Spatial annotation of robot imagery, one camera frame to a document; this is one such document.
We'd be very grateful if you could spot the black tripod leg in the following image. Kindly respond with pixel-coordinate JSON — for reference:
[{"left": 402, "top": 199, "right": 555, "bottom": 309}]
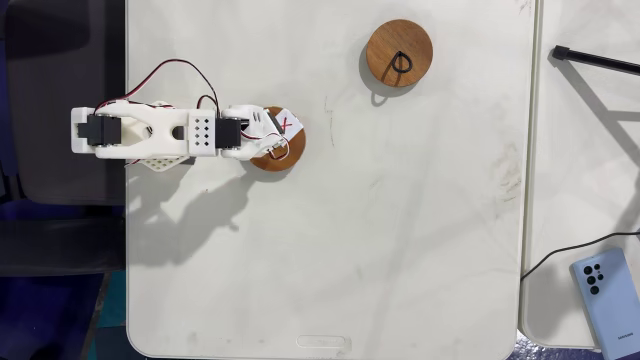
[{"left": 550, "top": 44, "right": 640, "bottom": 77}]

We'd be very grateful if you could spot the light blue smartphone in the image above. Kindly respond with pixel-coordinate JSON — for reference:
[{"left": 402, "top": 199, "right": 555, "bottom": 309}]
[{"left": 569, "top": 246, "right": 640, "bottom": 360}]

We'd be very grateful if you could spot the wooden lid with red cross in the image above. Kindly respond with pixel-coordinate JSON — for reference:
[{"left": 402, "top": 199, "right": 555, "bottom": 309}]
[{"left": 248, "top": 105, "right": 308, "bottom": 174}]

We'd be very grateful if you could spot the red black servo cable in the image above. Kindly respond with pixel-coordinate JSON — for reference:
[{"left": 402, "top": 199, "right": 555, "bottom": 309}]
[
  {"left": 239, "top": 130, "right": 291, "bottom": 162},
  {"left": 93, "top": 58, "right": 222, "bottom": 115}
]

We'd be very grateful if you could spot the thin black cable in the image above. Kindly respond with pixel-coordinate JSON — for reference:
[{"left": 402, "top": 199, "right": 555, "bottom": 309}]
[{"left": 519, "top": 230, "right": 640, "bottom": 282}]

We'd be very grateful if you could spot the gray mesh back office chair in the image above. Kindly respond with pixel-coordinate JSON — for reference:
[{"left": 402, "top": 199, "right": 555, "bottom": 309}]
[{"left": 4, "top": 0, "right": 127, "bottom": 206}]

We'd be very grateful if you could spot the gray office chair with armrests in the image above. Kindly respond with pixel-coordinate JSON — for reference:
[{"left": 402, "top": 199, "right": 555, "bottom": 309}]
[{"left": 0, "top": 215, "right": 127, "bottom": 277}]

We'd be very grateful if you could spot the plain wooden lid black loop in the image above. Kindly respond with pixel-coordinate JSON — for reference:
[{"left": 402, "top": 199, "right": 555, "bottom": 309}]
[{"left": 365, "top": 18, "right": 435, "bottom": 89}]

